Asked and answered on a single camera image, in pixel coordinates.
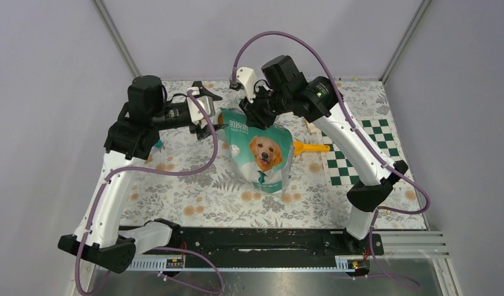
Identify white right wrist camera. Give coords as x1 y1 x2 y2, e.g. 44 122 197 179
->
229 67 258 103

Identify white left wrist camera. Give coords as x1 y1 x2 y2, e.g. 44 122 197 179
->
187 87 215 123

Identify green white checkerboard mat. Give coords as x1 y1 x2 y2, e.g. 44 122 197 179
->
315 116 405 190

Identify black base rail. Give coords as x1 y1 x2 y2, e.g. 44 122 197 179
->
120 226 386 271

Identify white yellow toy block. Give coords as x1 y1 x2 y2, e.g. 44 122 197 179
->
305 121 320 134

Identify green pet food bag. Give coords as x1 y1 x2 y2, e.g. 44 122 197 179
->
217 108 294 194

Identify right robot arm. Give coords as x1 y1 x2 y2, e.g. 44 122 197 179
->
231 55 408 254

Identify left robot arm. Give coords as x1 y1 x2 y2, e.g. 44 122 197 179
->
58 75 220 274

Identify orange plastic scoop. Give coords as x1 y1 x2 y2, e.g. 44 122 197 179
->
293 141 330 156

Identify floral patterned table mat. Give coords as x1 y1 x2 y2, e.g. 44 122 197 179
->
121 81 428 230

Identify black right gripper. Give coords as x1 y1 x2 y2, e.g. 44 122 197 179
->
239 83 291 131

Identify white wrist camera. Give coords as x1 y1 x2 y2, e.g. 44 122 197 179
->
187 87 215 123
229 67 258 103

